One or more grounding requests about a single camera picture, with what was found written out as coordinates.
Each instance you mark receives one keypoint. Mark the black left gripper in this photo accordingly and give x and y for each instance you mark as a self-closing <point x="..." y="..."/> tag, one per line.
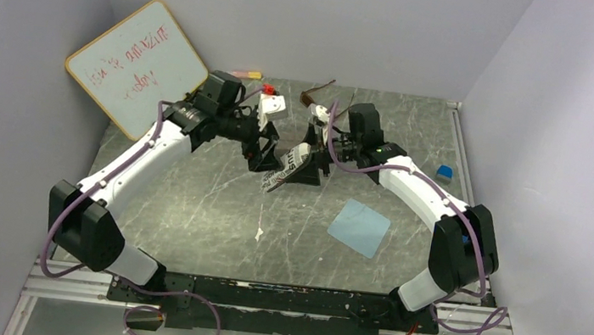
<point x="265" y="159"/>

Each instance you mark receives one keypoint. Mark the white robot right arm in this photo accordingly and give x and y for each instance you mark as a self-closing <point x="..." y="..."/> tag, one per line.
<point x="463" y="246"/>

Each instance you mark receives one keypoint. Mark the pink yellow marker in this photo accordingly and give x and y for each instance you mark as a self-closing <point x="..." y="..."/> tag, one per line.
<point x="249" y="75"/>

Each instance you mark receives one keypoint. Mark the blue whiteboard eraser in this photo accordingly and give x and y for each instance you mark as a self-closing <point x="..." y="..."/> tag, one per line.
<point x="444" y="174"/>

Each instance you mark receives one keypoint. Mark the aluminium frame rail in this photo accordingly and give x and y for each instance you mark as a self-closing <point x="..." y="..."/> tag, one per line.
<point x="68" y="279"/>

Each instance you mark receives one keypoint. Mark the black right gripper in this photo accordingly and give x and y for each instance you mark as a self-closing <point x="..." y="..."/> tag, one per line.
<point x="319" y="158"/>

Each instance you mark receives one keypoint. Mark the light blue cloth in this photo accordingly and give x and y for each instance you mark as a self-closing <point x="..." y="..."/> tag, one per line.
<point x="360" y="228"/>

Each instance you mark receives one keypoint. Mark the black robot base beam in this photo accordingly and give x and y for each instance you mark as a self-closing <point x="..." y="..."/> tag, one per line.
<point x="190" y="301"/>

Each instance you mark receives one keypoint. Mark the yellow framed whiteboard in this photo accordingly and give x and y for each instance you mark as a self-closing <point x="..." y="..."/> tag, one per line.
<point x="143" y="59"/>

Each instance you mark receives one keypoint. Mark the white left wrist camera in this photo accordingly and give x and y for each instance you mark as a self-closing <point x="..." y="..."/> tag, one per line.
<point x="271" y="106"/>

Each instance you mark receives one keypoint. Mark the brown sunglasses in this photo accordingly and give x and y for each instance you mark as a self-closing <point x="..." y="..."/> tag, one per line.
<point x="328" y="95"/>

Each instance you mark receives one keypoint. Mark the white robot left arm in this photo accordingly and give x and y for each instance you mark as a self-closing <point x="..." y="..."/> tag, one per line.
<point x="82" y="217"/>

